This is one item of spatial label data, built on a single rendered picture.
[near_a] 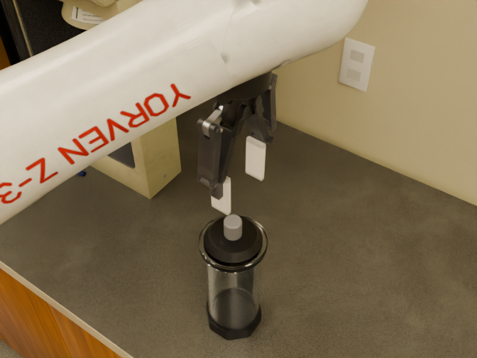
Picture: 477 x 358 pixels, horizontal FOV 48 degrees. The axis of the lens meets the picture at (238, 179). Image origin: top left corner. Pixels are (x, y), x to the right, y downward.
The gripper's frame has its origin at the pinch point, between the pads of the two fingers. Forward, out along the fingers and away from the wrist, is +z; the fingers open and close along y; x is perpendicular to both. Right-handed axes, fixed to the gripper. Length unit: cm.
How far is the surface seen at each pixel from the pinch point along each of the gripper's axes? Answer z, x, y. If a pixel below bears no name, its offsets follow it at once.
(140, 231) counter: 35.2, -27.6, -3.0
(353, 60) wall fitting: 12, -8, -54
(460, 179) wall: 32, 22, -55
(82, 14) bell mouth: -4.6, -44.9, -13.3
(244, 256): 11.5, 3.7, 3.5
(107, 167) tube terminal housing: 33, -45, -11
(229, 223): 7.8, -0.1, 2.1
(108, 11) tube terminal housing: -9.4, -35.0, -11.2
